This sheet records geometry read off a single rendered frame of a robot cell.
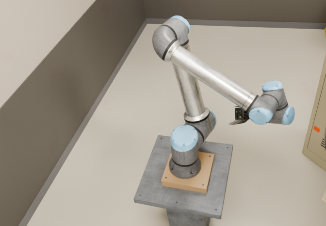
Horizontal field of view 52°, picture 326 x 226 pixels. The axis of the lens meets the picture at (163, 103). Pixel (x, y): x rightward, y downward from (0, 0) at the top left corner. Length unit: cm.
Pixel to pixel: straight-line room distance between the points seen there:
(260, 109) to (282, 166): 145
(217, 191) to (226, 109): 143
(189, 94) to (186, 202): 60
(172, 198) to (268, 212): 89
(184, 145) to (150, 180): 38
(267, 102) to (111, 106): 223
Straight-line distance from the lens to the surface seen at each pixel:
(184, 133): 184
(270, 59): 391
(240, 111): 175
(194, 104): 185
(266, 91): 158
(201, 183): 196
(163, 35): 157
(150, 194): 201
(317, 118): 264
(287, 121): 165
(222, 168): 207
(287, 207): 267
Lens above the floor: 227
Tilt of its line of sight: 42 degrees down
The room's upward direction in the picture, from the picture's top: 10 degrees counter-clockwise
